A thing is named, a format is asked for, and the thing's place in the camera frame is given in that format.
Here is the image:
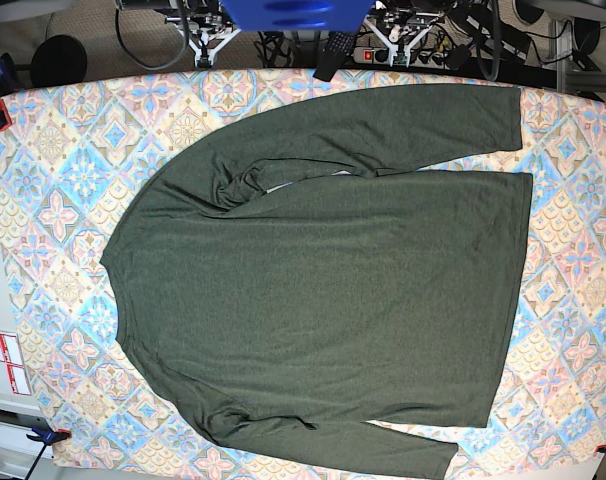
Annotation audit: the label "dark green long-sleeve shirt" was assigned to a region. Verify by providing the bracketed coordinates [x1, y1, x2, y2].
[101, 84, 533, 479]

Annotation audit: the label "black remote control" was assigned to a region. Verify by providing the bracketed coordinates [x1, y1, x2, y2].
[313, 32, 356, 82]

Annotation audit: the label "blue plastic box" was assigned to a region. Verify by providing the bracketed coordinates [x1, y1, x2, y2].
[221, 0, 375, 32]

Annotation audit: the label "patterned colourful table cloth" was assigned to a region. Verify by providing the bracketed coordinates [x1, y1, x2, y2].
[0, 69, 606, 479]

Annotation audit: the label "black round stool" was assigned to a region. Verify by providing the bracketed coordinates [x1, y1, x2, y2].
[30, 35, 88, 88]

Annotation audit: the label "red white labels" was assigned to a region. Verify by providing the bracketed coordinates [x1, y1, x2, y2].
[0, 332, 31, 396]

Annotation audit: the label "blue clamp lower left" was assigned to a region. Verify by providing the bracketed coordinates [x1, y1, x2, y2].
[25, 427, 72, 480]

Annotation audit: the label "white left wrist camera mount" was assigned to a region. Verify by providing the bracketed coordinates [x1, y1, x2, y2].
[363, 8, 444, 57]

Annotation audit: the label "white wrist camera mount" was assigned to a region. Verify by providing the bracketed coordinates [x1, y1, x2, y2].
[188, 13, 242, 70]
[363, 8, 444, 57]

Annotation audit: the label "black power strip red switch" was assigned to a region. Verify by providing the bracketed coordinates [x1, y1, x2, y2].
[352, 46, 445, 68]

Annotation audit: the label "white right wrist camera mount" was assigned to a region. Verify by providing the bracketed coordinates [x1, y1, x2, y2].
[188, 13, 242, 70]

